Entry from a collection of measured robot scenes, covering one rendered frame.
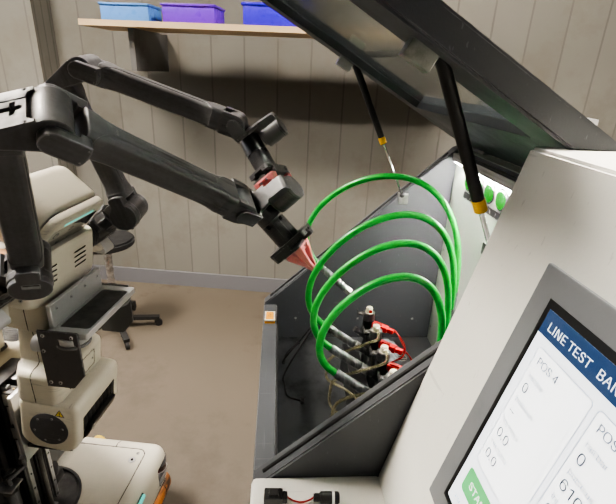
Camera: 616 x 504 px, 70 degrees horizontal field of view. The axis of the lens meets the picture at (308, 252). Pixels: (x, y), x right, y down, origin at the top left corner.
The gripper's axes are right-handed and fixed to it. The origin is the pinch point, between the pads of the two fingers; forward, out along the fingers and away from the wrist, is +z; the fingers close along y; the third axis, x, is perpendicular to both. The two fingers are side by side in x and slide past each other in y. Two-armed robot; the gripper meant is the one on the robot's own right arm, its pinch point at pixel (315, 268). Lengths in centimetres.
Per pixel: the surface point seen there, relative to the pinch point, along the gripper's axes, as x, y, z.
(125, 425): 54, -156, 15
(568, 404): -53, 34, 14
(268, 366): -4.0, -25.4, 11.5
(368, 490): -35.4, -4.2, 28.6
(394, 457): -33.6, 2.9, 26.6
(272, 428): -23.3, -20.6, 16.3
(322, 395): 3.2, -24.8, 29.1
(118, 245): 122, -139, -59
